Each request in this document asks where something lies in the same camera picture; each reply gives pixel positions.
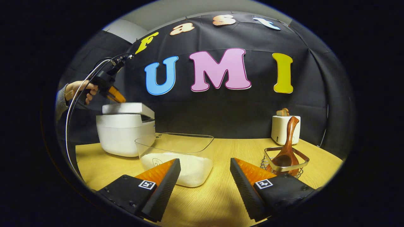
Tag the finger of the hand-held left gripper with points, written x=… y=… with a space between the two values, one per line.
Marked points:
x=116 y=95

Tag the brown wooden spoon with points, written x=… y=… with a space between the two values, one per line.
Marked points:
x=287 y=148

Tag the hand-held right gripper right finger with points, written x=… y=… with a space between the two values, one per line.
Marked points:
x=247 y=195

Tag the white toaster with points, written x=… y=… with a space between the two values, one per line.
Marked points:
x=279 y=129

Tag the clear plastic container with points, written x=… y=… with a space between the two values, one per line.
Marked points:
x=183 y=142

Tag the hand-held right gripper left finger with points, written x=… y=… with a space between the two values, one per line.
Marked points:
x=162 y=192

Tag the black backdrop cloth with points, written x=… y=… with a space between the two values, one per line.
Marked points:
x=221 y=113

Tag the toast slice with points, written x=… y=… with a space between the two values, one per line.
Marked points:
x=286 y=111
x=280 y=113

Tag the white rice cooker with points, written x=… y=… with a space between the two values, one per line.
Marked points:
x=120 y=135

